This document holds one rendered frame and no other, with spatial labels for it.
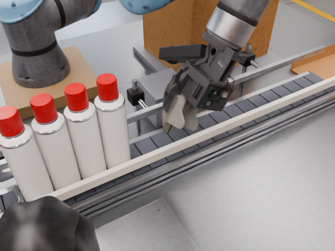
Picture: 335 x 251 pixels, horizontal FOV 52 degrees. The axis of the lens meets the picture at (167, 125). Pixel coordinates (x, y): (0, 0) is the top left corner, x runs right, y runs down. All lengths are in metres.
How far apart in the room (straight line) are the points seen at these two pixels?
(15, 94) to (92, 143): 0.41
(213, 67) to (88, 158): 0.27
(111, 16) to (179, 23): 0.52
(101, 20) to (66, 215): 1.12
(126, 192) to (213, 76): 0.27
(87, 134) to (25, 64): 0.42
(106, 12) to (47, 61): 0.53
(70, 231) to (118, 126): 0.35
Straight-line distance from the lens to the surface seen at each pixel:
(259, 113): 0.78
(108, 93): 0.56
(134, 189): 0.68
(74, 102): 0.54
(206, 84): 0.58
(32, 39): 0.91
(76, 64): 1.03
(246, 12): 0.58
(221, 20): 0.58
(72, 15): 0.95
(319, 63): 1.16
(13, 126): 0.53
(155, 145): 0.73
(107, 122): 0.58
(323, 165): 0.82
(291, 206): 0.73
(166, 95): 0.63
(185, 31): 0.88
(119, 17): 1.36
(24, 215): 0.28
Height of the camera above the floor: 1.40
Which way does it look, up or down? 42 degrees down
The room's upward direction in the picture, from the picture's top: straight up
